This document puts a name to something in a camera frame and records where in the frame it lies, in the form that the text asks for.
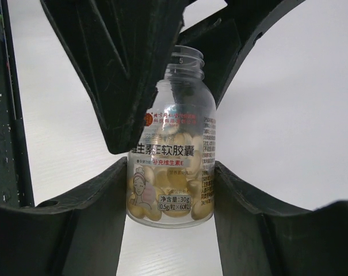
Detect clear pill bottle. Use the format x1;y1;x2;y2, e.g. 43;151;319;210
126;45;216;228

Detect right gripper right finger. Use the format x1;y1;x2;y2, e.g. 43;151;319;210
214;162;348;275

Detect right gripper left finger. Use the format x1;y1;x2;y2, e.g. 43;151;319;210
0;158;127;275

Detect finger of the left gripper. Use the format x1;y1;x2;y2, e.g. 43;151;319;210
41;0;189;154
177;0;301;105

